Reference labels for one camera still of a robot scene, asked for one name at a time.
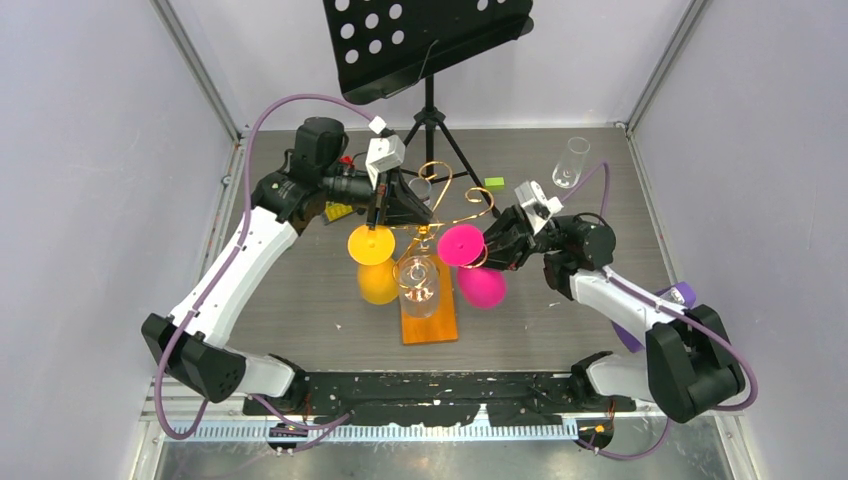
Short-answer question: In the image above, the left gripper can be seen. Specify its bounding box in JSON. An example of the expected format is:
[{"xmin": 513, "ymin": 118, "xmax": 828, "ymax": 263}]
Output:
[{"xmin": 321, "ymin": 164, "xmax": 430, "ymax": 229}]

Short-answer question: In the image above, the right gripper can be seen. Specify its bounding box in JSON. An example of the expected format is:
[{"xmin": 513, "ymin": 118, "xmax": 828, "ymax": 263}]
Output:
[{"xmin": 456, "ymin": 205, "xmax": 581, "ymax": 274}]

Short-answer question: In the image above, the pink plastic goblet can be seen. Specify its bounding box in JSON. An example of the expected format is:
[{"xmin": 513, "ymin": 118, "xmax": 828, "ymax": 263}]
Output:
[{"xmin": 437, "ymin": 224, "xmax": 507, "ymax": 309}]

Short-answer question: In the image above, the orange plastic goblet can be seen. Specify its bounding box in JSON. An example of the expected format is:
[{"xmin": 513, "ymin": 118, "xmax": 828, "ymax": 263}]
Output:
[{"xmin": 347, "ymin": 225, "xmax": 398, "ymax": 305}]

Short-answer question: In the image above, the gold wine glass rack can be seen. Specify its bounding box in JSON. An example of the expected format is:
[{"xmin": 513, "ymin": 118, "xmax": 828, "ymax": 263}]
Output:
[{"xmin": 393, "ymin": 187, "xmax": 494, "ymax": 346}]

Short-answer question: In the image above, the clear stemless wine glass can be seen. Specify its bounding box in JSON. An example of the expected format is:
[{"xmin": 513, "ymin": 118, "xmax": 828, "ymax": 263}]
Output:
[{"xmin": 396, "ymin": 255, "xmax": 440, "ymax": 319}]

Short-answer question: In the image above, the tall clear flute glass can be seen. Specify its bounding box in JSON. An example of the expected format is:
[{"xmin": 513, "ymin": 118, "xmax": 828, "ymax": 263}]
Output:
[{"xmin": 551, "ymin": 137, "xmax": 591, "ymax": 189}]

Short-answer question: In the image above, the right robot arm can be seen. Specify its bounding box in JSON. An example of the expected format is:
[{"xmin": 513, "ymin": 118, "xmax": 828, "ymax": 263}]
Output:
[{"xmin": 483, "ymin": 206, "xmax": 757, "ymax": 423}]

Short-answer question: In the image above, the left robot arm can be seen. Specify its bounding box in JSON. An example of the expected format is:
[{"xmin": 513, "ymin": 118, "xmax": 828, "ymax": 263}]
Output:
[{"xmin": 141, "ymin": 117, "xmax": 432, "ymax": 414}]

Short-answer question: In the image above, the small clear wine glass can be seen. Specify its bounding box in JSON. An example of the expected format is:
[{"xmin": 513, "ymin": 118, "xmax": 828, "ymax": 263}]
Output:
[{"xmin": 408, "ymin": 177, "xmax": 433, "ymax": 206}]

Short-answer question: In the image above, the light green toy block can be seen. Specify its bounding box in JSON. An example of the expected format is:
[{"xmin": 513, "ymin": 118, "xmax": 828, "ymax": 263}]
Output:
[{"xmin": 484, "ymin": 177, "xmax": 506, "ymax": 191}]

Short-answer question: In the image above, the yellow toy block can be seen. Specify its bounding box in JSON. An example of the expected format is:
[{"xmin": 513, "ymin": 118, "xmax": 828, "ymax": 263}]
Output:
[{"xmin": 322, "ymin": 202, "xmax": 355, "ymax": 224}]

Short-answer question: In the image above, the black music stand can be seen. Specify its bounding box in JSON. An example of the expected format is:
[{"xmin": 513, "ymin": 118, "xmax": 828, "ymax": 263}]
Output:
[{"xmin": 323, "ymin": 0, "xmax": 534, "ymax": 186}]

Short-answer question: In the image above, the purple tape dispenser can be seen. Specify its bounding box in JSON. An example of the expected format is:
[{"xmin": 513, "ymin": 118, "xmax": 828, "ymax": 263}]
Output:
[{"xmin": 610, "ymin": 281, "xmax": 698, "ymax": 354}]

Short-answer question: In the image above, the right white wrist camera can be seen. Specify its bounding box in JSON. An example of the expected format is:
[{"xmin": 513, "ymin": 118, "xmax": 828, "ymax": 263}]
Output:
[{"xmin": 514, "ymin": 180, "xmax": 563, "ymax": 234}]

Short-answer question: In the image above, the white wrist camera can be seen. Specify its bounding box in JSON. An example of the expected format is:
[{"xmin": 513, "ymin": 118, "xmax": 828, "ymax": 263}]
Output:
[
  {"xmin": 365, "ymin": 116, "xmax": 406, "ymax": 190},
  {"xmin": 514, "ymin": 180, "xmax": 563, "ymax": 234}
]

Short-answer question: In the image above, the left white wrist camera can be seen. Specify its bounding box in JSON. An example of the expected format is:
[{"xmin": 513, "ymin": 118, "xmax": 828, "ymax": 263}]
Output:
[{"xmin": 365, "ymin": 116, "xmax": 406, "ymax": 190}]

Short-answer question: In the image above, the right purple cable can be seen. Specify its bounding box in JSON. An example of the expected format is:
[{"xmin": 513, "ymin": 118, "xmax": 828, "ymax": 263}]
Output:
[{"xmin": 563, "ymin": 161, "xmax": 760, "ymax": 463}]

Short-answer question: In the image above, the purple cable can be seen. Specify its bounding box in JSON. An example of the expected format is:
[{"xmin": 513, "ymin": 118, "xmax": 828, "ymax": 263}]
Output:
[
  {"xmin": 154, "ymin": 93, "xmax": 382, "ymax": 455},
  {"xmin": 563, "ymin": 161, "xmax": 760, "ymax": 463}
]

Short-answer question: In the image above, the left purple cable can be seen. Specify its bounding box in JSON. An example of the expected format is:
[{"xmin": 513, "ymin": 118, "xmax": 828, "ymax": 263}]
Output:
[{"xmin": 154, "ymin": 93, "xmax": 382, "ymax": 455}]

